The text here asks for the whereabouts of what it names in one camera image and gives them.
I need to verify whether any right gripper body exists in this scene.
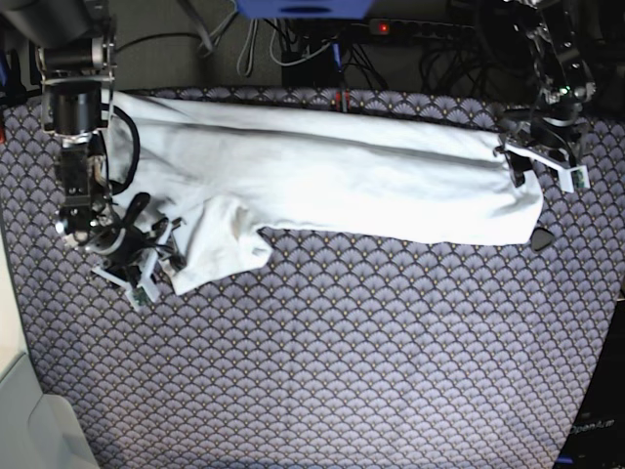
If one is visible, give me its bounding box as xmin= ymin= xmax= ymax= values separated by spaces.
xmin=95 ymin=227 xmax=156 ymax=278

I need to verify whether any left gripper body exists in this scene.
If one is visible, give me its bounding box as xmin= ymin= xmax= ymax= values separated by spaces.
xmin=512 ymin=109 xmax=589 ymax=164

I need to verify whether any white T-shirt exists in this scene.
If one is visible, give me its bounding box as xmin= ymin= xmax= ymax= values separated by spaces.
xmin=108 ymin=93 xmax=543 ymax=295

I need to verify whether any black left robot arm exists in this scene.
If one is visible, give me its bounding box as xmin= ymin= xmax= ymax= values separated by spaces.
xmin=475 ymin=1 xmax=596 ymax=192

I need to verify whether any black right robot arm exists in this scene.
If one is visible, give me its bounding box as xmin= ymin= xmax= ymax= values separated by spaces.
xmin=1 ymin=1 xmax=187 ymax=286

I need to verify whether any black triangular finger pad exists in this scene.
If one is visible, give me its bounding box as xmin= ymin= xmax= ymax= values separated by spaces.
xmin=529 ymin=227 xmax=556 ymax=253

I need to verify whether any red black clamp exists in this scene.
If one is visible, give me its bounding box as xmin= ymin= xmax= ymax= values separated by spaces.
xmin=335 ymin=90 xmax=351 ymax=113

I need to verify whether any black power strip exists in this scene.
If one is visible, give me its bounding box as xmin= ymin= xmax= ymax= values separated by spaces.
xmin=368 ymin=19 xmax=475 ymax=38

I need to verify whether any black box with logo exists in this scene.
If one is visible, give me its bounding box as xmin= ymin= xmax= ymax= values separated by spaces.
xmin=554 ymin=300 xmax=624 ymax=468

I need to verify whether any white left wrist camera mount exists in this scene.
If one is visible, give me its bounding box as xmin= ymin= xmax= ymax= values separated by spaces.
xmin=493 ymin=143 xmax=591 ymax=193

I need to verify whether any grey looped cable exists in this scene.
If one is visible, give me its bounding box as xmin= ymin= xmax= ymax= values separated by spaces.
xmin=235 ymin=19 xmax=260 ymax=77

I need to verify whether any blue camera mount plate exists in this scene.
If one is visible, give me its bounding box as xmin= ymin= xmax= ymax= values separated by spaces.
xmin=236 ymin=0 xmax=373 ymax=20

